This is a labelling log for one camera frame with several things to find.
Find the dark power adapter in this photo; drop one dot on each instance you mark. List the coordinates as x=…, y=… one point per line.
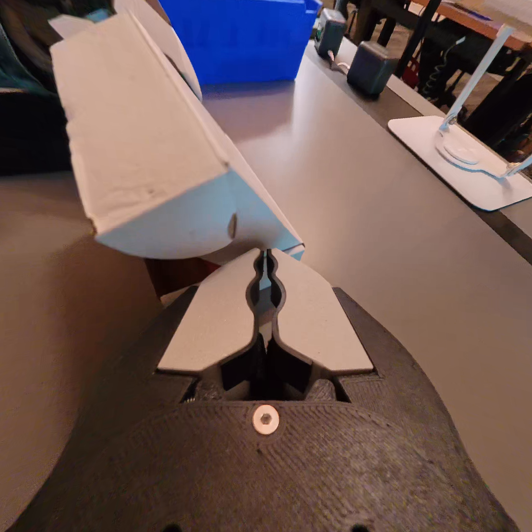
x=330, y=31
x=370, y=68

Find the wooden table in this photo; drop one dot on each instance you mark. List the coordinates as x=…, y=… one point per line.
x=469, y=20

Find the dark cloth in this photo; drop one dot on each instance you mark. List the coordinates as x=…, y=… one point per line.
x=29, y=133

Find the white desk lamp stand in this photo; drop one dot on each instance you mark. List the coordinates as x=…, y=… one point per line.
x=415, y=133

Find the blue plastic bin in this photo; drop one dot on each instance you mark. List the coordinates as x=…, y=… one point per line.
x=241, y=41

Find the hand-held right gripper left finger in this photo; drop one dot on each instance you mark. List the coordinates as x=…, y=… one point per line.
x=208, y=324

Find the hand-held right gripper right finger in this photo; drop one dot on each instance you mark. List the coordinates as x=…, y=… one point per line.
x=320, y=328

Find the white cardboard box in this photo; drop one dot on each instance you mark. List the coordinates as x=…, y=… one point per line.
x=137, y=137

